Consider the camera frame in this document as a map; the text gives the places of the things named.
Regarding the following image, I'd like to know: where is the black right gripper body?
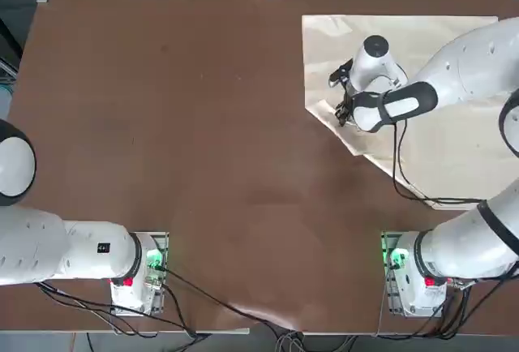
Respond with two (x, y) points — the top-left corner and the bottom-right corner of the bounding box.
(340, 83), (355, 112)

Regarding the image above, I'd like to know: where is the cream white tablecloth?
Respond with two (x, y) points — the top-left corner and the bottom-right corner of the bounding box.
(301, 14), (500, 210)

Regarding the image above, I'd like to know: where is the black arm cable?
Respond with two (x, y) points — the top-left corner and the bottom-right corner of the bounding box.
(391, 118), (486, 207)

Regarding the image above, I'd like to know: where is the grey cable bundle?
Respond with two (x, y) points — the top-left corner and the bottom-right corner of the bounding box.
(273, 327), (360, 352)

